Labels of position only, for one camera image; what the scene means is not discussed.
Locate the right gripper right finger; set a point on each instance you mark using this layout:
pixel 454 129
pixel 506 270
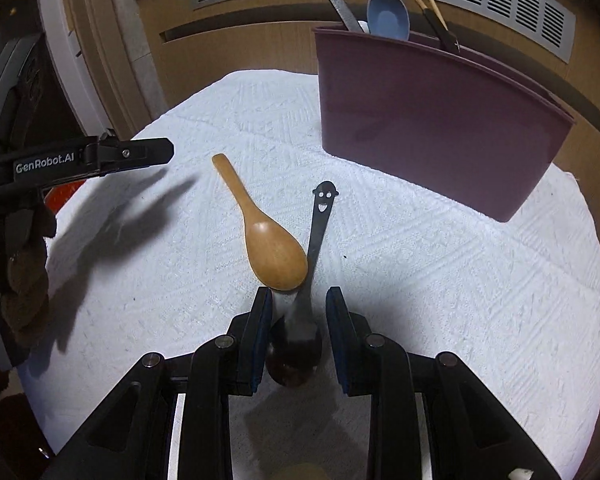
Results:
pixel 373 365

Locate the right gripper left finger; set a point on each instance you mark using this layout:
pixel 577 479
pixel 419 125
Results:
pixel 228 365

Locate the black smiley face spoon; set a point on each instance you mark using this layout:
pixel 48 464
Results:
pixel 296 342

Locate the steel spoon speckled handle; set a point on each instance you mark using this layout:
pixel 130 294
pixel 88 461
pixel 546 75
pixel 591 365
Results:
pixel 346 16

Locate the blue plastic spoon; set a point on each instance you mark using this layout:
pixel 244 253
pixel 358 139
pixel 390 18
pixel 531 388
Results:
pixel 388 19

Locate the white ceramic spoon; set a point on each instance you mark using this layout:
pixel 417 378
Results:
pixel 364 26

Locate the wooden chopstick long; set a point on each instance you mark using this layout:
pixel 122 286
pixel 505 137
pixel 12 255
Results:
pixel 438 13

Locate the wooden spoon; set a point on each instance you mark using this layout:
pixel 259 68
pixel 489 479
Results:
pixel 275 256

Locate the white textured table mat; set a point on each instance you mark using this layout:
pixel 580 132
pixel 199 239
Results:
pixel 155 260

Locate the maroon plastic utensil caddy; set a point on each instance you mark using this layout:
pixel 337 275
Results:
pixel 462 125

